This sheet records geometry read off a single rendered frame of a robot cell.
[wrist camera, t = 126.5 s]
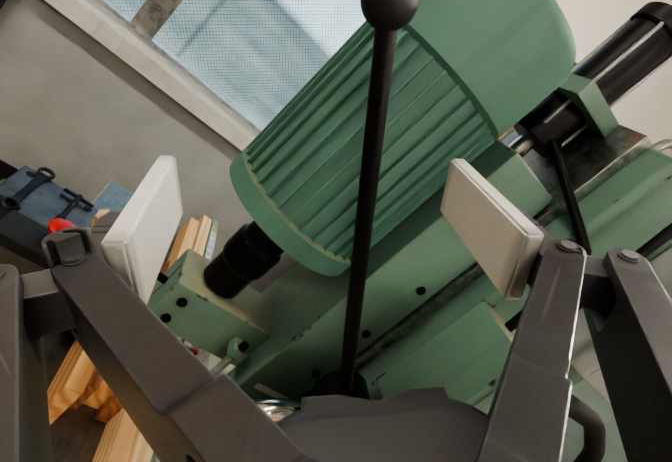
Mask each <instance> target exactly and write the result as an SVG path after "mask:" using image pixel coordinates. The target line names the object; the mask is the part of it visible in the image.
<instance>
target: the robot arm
mask: <svg viewBox="0 0 672 462"><path fill-rule="evenodd" d="M440 211H441V212H442V214H443V215H444V216H445V218H446V219H447V221H448V222H449V223H450V225H451V226H452V227H453V229H454V230H455V232H456V233H457V234H458V236H459V237H460V238H461V240H462V241H463V243H464V244H465V245H466V247H467V248H468V249H469V251H470V252H471V254H472V255H473V256H474V258H475V259H476V261H477V262H478V263H479V265H480V266H481V267H482V269H483V270H484V272H485V273H486V274H487V276H488V277H489V278H490V280H491V281H492V283H493V284H494V285H495V287H496V288H497V289H498V291H499V292H500V294H501V295H502V296H503V298H505V300H513V299H521V297H522V295H523V292H524V290H525V287H526V284H528V285H529V286H530V287H531V288H530V291H529V294H528V296H527V299H526V302H525V304H524V307H523V310H522V314H521V317H520V320H519V323H518V326H517V329H516V332H515V335H514V338H513V341H512V344H511V347H510V350H509V353H508V356H507V359H506V362H505V364H504V367H503V370H502V373H501V376H500V379H499V382H498V385H497V388H496V391H495V394H494V397H493V400H492V403H491V406H490V409H489V412H488V415H487V414H485V413H484V412H482V411H480V410H479V409H477V408H475V407H473V406H471V405H469V404H466V403H464V402H461V401H457V400H454V399H449V398H448V396H447V393H446V391H445V389H444V387H431V388H418V389H409V390H406V391H403V392H400V393H397V394H395V395H392V396H389V397H386V398H383V399H380V400H369V399H363V398H356V397H350V396H344V395H326V396H312V397H302V401H301V410H298V411H295V412H293V413H291V414H289V415H287V416H285V417H284V418H282V419H280V420H279V421H277V422H276V423H275V422H274V421H273V420H272V419H271V418H270V417H269V416H268V415H267V414H266V413H265V412H264V411H263V410H262V409H261V408H260V407H259V406H258V405H257V404H256V403H255V402H254V401H253V400H252V399H251V398H250V397H249V396H248V395H247V394H246V393H245V392H244V391H243V390H242V389H241V388H240V387H239V386H238V385H237V384H236V383H235V382H234V381H233V380H232V379H231V378H230V377H229V376H228V375H226V374H224V373H220V374H219V375H217V376H215V375H213V374H212V373H211V372H210V371H209V370H208V369H207V368H206V367H205V366H204V365H203V364H202V362H201V361H200V360H199V359H198V358H197V357H196V356H195V355H194V354H193V353H192V352H191V351H190V350H189V349H188V348H187V347H186V346H185V345H184V344H183V343H182V341H181V340H180V339H179V338H178V337H177V336H176V335H175V334H174V333H173V332H172V331H171V330H170V329H169V328H168V327H167V326H166V325H165V324H164V323H163V322H162V321H161V319H160V318H159V317H158V316H157V315H156V314H155V313H154V312H153V311H152V310H151V309H150V308H149V307H148V306H147V305H146V304H147V302H148V299H149V297H150V294H151V292H152V289H153V287H154V284H155V282H156V279H157V277H158V274H159V272H160V269H161V267H162V264H163V262H164V259H165V257H166V254H167V252H168V249H169V247H170V244H171V242H172V239H173V237H174V234H175V232H176V229H177V226H178V224H179V221H180V219H181V216H182V214H183V209H182V201H181V194H180V187H179V179H178V172H177V165H176V158H174V157H173V156H163V155H160V156H159V158H157V160H156V161H155V163H154V164H153V166H152V167H151V169H150V170H149V172H148V173H147V175H146V176H145V178H144V179H143V181H142V182H141V184H140V185H139V187H138V188H137V190H136V191H135V193H134V194H133V196H132V197H131V199H130V200H129V202H128V203H127V205H126V206H125V208H124V209H123V211H109V212H107V213H106V214H104V215H103V216H101V217H99V218H98V220H97V221H96V222H95V224H94V225H93V227H92V228H91V229H90V230H89V229H87V228H82V227H69V228H65V229H60V230H57V231H55V232H52V233H50V234H49V235H47V236H46V237H44V239H43V240H42V242H41V245H42V249H43V251H44V254H45V257H46V260H47V263H48V266H49V269H46V270H42V271H38V272H33V273H28V274H23V275H19V272H18V270H17V268H16V266H13V265H11V264H0V462H52V451H51V437H50V423H49V409H48V395H47V381H46V367H45V353H44V339H43V336H46V335H50V334H54V333H57V332H61V331H65V330H69V329H71V332H72V334H73V336H74V337H75V338H76V340H77V341H78V343H79V344H80V346H81V347H82V349H83V350H84V351H85V353H86V354H87V356H88V357H89V359H90V360H91V362H92V363H93V365H94V366H95V367H96V369H97V370H98V372H99V373H100V375H101V376H102V378H103V379H104V381H105V382H106V383H107V385H108V386H109V388H110V389H111V391H112V392H113V394H114V395H115V396H116V398H117V399H118V401H119V402H120V404H121V405H122V407H123V408H124V410H125V411H126V412H127V414H128V415H129V417H130V418H131V420H132V421H133V423H134V424H135V426H136V427H137V428H138V430H139V431H140V433H141V434H142V436H143V437H144V439H145V440H146V441H147V443H148V444H149V446H150V447H151V449H152V450H153V452H154V453H155V455H156V456H157V457H158V459H159V460H160V462H562V456H563V448H564V441H565V434H566V427H567V420H568V413H569V405H570V398H571V391H572V381H571V380H570V379H568V372H569V366H570V359H571V353H572V347H573V340H574V334H575V327H576V321H577V314H578V308H579V307H583V311H584V314H585V317H586V321H587V324H588V328H589V331H590V335H591V338H592V341H593V345H594V348H595V352H596V355H597V359H598V362H599V365H600V369H601V372H602V376H603V379H604V382H605V386H606V389H607V393H608V396H609V400H610V403H611V406H612V410H613V413H614V417H615V420H616V423H617V427H618V430H619V434H620V437H621V441H622V444H623V447H624V451H625V454H626V458H627V461H628V462H672V300H671V298H670V297H669V295H668V293H667V292H666V290H665V288H664V287H663V285H662V283H661V282H660V280H659V278H658V276H657V275H656V273H655V271H654V270H653V268H652V266H651V265H650V263H649V262H648V261H647V259H646V258H644V257H643V256H641V255H640V254H639V253H637V252H634V251H632V250H630V249H624V248H617V247H616V248H610V249H609V250H608V251H607V253H606V256H605V258H602V257H596V256H590V255H587V253H586V251H585V250H584V248H583V247H581V246H580V245H578V244H576V243H574V242H572V241H569V240H565V239H555V238H554V237H553V236H552V235H551V234H550V233H549V232H548V231H546V230H545V229H544V228H543V227H542V226H540V225H539V223H538V222H537V221H535V220H534V219H533V218H532V217H531V216H530V215H529V214H528V213H527V212H525V211H523V210H521V209H519V208H517V207H515V206H514V205H513V204H511V203H510V202H509V201H508V200H507V199H506V198H505V197H504V196H503V195H502V194H501V193H500V192H499V191H498V190H496V189H495V188H494V187H493V186H492V185H491V184H490V183H489V182H488V181H487V180H486V179H485V178H484V177H482V176H481V175H480V174H479V173H478V172H477V171H476V170H475V169H474V168H473V167H472V166H471V165H470V164H469V163H467V162H466V161H465V160H464V159H453V160H452V161H451V162H450V166H449V171H448V175H447V180H446V185H445V189H444V194H443V199H442V203H441V208H440Z"/></svg>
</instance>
